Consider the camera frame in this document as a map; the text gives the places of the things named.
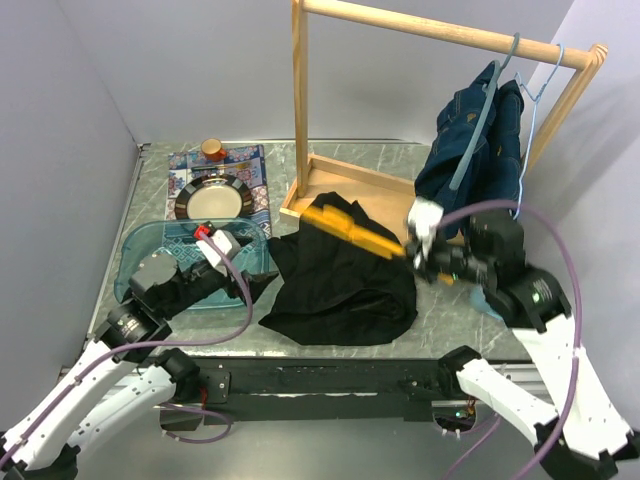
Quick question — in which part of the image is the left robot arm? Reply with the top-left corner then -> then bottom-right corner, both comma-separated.
1,229 -> 277,479

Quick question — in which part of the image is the light blue mug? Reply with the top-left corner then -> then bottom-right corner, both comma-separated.
470,286 -> 502,321

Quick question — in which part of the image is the gold fork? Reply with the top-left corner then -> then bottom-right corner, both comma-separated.
190,162 -> 251,173

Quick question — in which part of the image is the light blue wire hanger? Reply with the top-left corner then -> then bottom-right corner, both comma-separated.
511,43 -> 565,219

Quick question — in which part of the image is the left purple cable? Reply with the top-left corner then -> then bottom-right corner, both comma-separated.
0,239 -> 254,466

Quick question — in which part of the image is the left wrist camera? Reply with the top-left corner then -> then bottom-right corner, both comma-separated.
194,222 -> 241,276

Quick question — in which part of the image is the blue denim skirt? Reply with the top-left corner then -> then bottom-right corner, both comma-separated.
476,80 -> 524,201

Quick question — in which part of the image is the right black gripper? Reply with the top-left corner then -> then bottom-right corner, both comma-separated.
388,228 -> 492,285

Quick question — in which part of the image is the patterned blue placemat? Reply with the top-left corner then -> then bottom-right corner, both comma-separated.
165,145 -> 271,238

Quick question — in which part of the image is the grey-blue plastic hanger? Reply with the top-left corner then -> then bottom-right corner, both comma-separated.
449,32 -> 520,192

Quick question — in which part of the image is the wooden clothes rack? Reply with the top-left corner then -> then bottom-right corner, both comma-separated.
280,1 -> 608,235

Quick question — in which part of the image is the yellow plastic hanger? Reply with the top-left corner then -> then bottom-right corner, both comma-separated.
300,205 -> 447,272

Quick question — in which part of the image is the denim garment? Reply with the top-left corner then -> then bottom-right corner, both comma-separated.
414,61 -> 497,214

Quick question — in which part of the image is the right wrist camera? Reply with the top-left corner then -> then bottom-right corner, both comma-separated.
407,197 -> 444,259

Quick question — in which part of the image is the black garment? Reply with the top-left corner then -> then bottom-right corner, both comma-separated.
259,221 -> 417,346

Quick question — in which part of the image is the purple cable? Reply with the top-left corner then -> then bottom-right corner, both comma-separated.
439,199 -> 585,480
0,239 -> 254,466

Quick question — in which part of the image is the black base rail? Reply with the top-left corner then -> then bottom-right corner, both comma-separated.
171,357 -> 475,422

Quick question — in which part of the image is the black rimmed plate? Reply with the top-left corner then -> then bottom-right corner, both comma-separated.
173,174 -> 254,223

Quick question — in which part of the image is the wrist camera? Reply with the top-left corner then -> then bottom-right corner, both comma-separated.
407,197 -> 444,259
194,222 -> 241,276

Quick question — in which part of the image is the orange cup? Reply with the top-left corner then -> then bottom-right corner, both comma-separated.
200,138 -> 227,162

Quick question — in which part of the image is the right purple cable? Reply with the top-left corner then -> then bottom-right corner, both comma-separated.
439,199 -> 585,480

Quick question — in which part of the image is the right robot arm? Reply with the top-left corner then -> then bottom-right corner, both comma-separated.
407,201 -> 639,479

